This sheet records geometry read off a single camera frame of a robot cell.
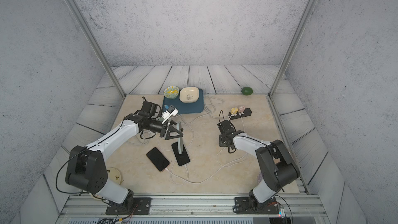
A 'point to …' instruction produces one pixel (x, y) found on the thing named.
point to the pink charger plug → (242, 109)
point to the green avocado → (246, 90)
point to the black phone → (181, 159)
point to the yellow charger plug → (235, 110)
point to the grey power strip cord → (207, 111)
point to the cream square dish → (189, 95)
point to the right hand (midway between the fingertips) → (226, 140)
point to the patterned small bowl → (171, 92)
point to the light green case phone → (180, 139)
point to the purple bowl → (260, 177)
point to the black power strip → (247, 112)
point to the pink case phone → (160, 162)
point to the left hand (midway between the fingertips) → (182, 133)
